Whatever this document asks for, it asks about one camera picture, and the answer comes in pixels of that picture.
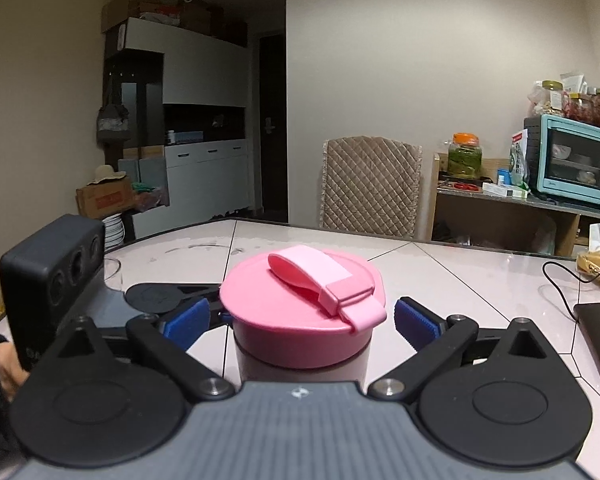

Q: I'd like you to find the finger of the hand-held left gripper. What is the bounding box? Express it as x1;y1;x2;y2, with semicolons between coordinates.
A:
174;282;233;332

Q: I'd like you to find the person's left hand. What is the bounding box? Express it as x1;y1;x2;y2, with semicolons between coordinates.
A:
0;344;32;401

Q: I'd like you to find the black cable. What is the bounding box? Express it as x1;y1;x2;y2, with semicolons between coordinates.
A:
542;259;597;320

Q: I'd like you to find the teal toaster oven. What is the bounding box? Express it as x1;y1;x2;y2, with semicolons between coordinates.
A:
523;114;600;211

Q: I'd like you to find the clear plastic food bag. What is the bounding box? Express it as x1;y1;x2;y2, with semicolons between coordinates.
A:
529;82;549;117

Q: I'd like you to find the cardboard box on cabinet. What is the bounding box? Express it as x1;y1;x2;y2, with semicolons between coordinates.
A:
101;0;142;32

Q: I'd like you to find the flat white box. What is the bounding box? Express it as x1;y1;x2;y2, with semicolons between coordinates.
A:
481;181;531;199

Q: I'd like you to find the small red filled jar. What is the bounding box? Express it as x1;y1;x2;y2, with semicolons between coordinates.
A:
566;92;595;124

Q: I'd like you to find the pink printed bottle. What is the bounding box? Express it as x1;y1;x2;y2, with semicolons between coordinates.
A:
234;337;371;392

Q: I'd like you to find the brown cardboard box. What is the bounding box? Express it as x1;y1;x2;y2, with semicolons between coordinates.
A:
75;180;142;220

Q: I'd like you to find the clear glass cup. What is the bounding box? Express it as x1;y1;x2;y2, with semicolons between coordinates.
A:
102;257;127;292

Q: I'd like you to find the orange lid pickle jar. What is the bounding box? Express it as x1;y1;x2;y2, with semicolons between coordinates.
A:
447;132;483;180

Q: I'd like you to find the white paper packet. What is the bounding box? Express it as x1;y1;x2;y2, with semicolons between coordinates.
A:
560;73;589;96

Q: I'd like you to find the pink bottle cap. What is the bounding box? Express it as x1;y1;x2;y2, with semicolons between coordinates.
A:
219;246;388;370

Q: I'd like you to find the straw hat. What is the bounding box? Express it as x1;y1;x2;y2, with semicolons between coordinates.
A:
90;164;129;187

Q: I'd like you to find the gold lid glass jar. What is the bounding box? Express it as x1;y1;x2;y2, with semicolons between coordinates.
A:
540;80;567;117

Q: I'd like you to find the grey hanging bag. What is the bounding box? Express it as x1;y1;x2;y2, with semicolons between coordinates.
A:
96;104;131;147

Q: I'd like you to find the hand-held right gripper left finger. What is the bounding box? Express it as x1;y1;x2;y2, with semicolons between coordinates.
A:
55;300;236;403

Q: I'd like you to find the dark door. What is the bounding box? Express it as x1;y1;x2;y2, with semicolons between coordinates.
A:
258;32;287;224

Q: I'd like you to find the wooden side shelf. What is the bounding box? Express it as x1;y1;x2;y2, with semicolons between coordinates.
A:
430;152;600;261

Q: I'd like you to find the white striped container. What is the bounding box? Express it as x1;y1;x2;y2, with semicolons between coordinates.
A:
102;214;127;252

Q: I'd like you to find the chair with quilted cover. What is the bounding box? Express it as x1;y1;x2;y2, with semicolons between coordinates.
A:
320;136;424;241

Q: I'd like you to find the green white packet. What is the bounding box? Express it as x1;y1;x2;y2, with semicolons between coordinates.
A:
508;129;531;192

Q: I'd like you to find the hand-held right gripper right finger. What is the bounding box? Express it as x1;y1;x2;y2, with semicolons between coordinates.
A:
367;297;556;403

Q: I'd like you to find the white black cabinet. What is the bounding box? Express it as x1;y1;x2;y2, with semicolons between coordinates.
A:
102;17;254;241

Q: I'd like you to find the black power bank with cable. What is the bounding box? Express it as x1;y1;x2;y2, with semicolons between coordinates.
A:
573;302;600;384

